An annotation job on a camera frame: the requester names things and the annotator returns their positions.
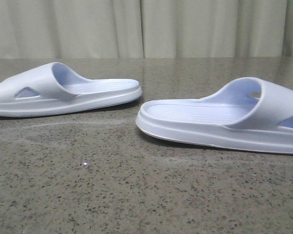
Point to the beige pleated curtain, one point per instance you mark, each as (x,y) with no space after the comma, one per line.
(45,29)

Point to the light blue slipper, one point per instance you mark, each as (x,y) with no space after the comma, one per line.
(246,114)
(54,89)

